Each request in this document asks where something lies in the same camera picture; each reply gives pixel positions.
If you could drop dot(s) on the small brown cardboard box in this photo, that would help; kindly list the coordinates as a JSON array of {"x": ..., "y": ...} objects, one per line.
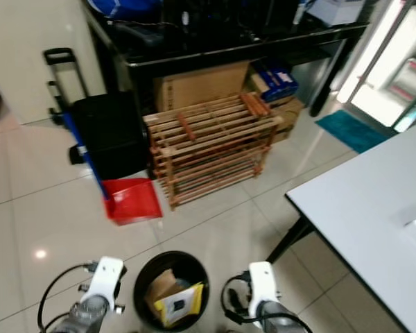
[{"x": 290, "y": 109}]

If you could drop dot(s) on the blue printed box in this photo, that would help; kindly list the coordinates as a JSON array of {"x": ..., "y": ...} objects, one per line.
[{"x": 274, "y": 79}]

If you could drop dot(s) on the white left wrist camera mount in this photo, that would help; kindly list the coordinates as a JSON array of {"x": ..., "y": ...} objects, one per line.
[{"x": 107, "y": 277}]

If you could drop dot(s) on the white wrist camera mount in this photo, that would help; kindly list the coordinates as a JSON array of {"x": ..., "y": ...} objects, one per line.
[
  {"x": 107, "y": 277},
  {"x": 263, "y": 284}
]

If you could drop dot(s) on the black handheld device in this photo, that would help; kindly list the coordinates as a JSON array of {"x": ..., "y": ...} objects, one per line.
[{"x": 140, "y": 35}]

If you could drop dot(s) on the white grey box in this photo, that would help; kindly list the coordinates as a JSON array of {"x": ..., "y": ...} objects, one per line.
[{"x": 334, "y": 10}]

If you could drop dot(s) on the yellow plastic packet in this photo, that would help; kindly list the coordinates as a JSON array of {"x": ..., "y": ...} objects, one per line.
[{"x": 188, "y": 305}]

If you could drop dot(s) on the white table with black legs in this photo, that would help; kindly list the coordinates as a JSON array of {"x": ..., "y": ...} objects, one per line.
[{"x": 367, "y": 208}]

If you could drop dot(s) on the loose wooden rod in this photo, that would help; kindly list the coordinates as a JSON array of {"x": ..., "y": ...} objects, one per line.
[{"x": 186, "y": 125}]

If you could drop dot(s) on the blue fabric bag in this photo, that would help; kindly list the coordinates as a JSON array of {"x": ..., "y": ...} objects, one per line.
[{"x": 125, "y": 5}]

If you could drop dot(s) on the black round rubbish bin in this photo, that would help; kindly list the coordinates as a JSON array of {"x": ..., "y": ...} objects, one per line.
[{"x": 170, "y": 261}]

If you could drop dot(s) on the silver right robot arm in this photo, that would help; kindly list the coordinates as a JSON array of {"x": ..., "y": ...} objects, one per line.
[{"x": 277, "y": 320}]

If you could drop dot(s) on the large brown cardboard box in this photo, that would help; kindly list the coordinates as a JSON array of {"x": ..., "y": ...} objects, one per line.
[{"x": 201, "y": 84}]

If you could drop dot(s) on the black glossy table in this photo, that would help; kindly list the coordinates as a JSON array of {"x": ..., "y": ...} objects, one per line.
[{"x": 225, "y": 51}]

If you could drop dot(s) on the teal floor mat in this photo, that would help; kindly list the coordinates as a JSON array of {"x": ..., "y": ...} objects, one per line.
[{"x": 353, "y": 130}]

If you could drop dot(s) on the black folding trolley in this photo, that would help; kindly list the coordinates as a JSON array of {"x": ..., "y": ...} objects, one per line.
[{"x": 57, "y": 55}]

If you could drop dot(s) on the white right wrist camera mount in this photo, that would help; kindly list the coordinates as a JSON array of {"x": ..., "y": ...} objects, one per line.
[{"x": 263, "y": 284}]

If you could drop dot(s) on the wooden slatted shoe rack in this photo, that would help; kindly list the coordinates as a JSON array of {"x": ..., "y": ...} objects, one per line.
[{"x": 211, "y": 146}]

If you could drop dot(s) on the brown paper bag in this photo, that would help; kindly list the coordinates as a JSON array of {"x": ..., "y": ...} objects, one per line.
[{"x": 156, "y": 284}]

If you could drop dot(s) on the sliding glass door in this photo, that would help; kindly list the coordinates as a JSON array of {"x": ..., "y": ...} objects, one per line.
[{"x": 392, "y": 66}]

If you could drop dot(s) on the black electronics pile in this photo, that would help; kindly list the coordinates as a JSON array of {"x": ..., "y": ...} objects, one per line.
[{"x": 243, "y": 12}]

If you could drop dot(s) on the black fabric bag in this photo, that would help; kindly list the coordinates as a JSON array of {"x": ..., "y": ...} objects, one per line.
[{"x": 114, "y": 132}]

